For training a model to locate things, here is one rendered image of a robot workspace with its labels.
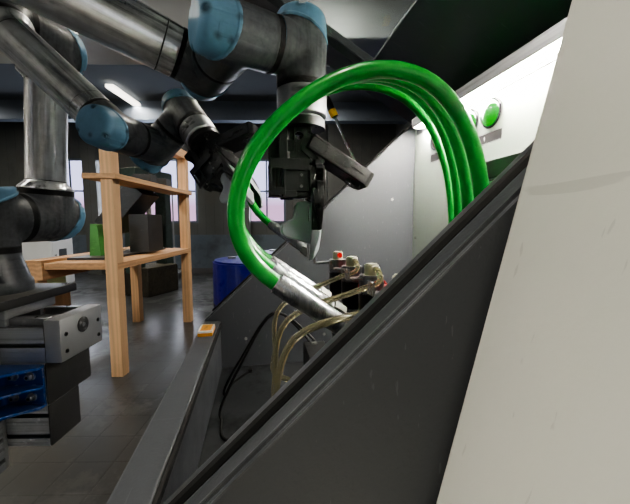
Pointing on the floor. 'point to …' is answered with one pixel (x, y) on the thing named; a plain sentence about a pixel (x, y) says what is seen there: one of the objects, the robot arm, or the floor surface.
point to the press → (168, 279)
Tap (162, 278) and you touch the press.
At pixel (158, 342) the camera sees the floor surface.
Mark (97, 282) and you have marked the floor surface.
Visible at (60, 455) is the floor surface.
